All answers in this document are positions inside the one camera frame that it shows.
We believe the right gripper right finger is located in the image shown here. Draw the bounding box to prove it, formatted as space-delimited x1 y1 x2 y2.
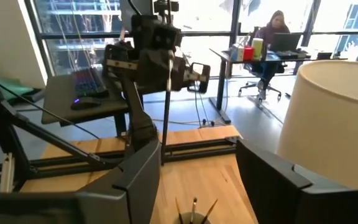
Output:
235 139 358 224

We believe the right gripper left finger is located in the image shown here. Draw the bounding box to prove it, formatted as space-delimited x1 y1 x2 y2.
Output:
0 139 162 224

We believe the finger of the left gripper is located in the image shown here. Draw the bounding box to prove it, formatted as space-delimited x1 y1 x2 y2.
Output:
140 49 169 93
172 57 186 91

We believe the thin black paintbrush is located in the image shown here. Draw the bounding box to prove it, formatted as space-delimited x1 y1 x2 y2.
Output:
162 51 175 166

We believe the black paintbrush silver ferrule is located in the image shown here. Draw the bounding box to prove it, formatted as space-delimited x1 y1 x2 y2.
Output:
190 197 198 224

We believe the black paintbrush gold ferrule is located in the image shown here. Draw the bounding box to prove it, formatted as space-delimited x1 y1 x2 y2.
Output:
201 198 219 224

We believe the backlit computer keyboard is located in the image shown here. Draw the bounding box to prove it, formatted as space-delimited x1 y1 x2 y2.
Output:
72 67 109 98

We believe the black standing desk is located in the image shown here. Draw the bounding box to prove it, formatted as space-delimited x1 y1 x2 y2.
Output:
209 48 347 125

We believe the large glass window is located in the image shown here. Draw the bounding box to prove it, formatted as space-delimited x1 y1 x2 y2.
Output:
25 0 358 78

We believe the black computer mouse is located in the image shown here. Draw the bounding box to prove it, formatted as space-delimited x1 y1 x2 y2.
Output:
70 96 102 111

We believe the white and blue box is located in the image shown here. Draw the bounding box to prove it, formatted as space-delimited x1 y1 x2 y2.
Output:
230 45 244 62

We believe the grey side desk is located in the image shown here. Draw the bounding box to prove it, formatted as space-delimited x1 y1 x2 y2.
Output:
41 73 130 138

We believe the beige paper cup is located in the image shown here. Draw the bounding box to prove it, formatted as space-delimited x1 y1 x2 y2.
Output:
172 212 213 224

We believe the small red box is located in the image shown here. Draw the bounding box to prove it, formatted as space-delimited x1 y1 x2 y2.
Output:
242 46 255 62

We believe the black office chair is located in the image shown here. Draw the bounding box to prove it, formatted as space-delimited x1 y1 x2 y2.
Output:
237 26 282 102

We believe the light green canister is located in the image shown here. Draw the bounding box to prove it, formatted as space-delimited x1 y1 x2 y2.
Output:
252 37 264 60

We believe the white table lamp wooden base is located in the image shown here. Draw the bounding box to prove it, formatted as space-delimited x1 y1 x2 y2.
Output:
277 60 358 190

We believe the person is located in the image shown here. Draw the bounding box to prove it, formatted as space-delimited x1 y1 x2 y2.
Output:
253 10 291 100

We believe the teal floor mat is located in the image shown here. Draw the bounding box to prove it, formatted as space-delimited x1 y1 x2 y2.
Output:
0 77 45 105

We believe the dark open laptop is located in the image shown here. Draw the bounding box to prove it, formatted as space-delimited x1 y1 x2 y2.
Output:
268 32 303 53

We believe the black aluminium table frame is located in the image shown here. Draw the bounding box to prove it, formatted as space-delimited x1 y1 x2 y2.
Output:
0 52 242 194

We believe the thin black cable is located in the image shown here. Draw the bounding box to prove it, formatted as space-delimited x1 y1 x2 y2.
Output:
0 80 101 140

